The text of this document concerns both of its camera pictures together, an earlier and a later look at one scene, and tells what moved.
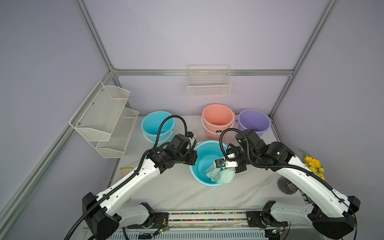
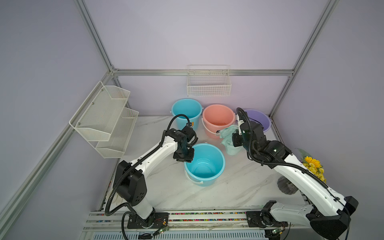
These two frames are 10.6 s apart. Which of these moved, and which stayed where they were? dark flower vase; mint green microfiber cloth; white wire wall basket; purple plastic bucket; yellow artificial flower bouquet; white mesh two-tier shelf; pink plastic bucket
Moved: mint green microfiber cloth
Stayed: white wire wall basket; white mesh two-tier shelf; dark flower vase; pink plastic bucket; yellow artificial flower bouquet; purple plastic bucket
